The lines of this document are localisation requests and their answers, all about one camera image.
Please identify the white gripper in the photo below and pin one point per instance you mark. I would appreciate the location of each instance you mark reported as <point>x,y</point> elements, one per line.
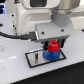
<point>50,31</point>

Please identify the blue gear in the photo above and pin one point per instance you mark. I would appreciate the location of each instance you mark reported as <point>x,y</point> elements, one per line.
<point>51,56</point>

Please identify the red gear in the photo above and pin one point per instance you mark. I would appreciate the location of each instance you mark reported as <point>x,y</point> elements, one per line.
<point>54,46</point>

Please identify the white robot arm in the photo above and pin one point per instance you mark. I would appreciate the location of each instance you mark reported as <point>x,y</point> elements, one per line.
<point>45,20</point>

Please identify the left metal peg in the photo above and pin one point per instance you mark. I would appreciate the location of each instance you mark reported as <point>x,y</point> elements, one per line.
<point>36,56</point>

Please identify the black-framed peg base plate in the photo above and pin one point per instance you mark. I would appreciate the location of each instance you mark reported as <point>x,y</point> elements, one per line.
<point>30,56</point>

